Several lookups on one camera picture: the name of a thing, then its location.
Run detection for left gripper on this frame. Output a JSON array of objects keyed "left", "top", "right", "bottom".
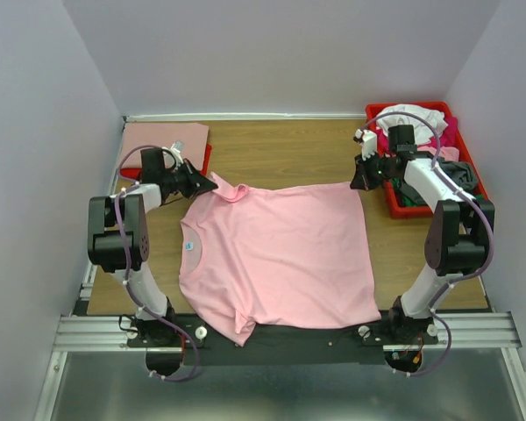
[{"left": 161, "top": 158, "right": 217, "bottom": 198}]

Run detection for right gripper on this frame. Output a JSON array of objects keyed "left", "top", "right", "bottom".
[{"left": 349, "top": 150, "right": 396, "bottom": 192}]

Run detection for light pink t-shirt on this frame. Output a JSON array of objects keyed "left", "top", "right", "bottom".
[{"left": 179, "top": 178, "right": 380, "bottom": 345}]

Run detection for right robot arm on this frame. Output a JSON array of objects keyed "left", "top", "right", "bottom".
[{"left": 350, "top": 125, "right": 495, "bottom": 344}]

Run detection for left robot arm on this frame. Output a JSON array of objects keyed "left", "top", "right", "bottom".
[{"left": 87, "top": 141, "right": 217, "bottom": 347}]

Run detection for folded pink t-shirt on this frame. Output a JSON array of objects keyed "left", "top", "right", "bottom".
[{"left": 117, "top": 122, "right": 209, "bottom": 170}]

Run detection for red plastic bin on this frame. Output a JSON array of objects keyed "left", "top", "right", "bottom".
[{"left": 366, "top": 102, "right": 488, "bottom": 218}]

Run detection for green garment in bin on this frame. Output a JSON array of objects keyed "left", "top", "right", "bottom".
[{"left": 390, "top": 178, "right": 427, "bottom": 207}]

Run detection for folded red t-shirt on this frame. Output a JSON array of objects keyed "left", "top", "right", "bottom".
[{"left": 116, "top": 144, "right": 212, "bottom": 182}]

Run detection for white t-shirt in bin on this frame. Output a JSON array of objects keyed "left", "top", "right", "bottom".
[{"left": 375, "top": 103, "right": 448, "bottom": 145}]

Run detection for magenta garment in bin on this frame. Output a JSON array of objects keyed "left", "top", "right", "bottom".
[{"left": 375, "top": 115, "right": 458, "bottom": 150}]

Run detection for grey garment in bin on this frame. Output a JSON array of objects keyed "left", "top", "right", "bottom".
[{"left": 439, "top": 161, "right": 479, "bottom": 193}]

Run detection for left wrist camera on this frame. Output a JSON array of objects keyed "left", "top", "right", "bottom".
[{"left": 169, "top": 140, "right": 184, "bottom": 161}]

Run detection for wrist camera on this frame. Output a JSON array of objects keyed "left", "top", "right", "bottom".
[
  {"left": 169, "top": 140, "right": 184, "bottom": 161},
  {"left": 353, "top": 129, "right": 377, "bottom": 161}
]

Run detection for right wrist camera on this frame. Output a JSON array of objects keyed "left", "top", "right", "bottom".
[{"left": 353, "top": 129, "right": 377, "bottom": 161}]

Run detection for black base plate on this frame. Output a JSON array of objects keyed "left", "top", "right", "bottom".
[{"left": 117, "top": 311, "right": 438, "bottom": 375}]

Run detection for aluminium frame rail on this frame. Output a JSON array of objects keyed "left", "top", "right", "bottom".
[{"left": 34, "top": 170, "right": 522, "bottom": 421}]

